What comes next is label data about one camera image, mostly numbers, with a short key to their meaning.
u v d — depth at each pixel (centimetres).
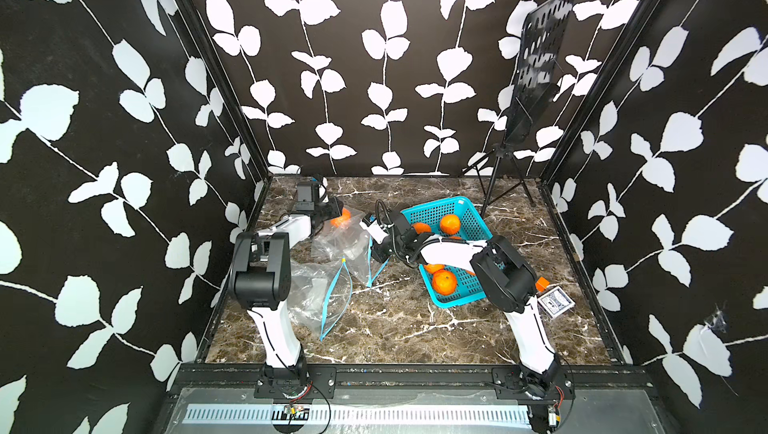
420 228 99
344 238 93
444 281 86
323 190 86
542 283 90
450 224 101
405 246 76
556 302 86
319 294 88
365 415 70
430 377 76
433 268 89
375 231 86
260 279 52
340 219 98
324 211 87
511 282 55
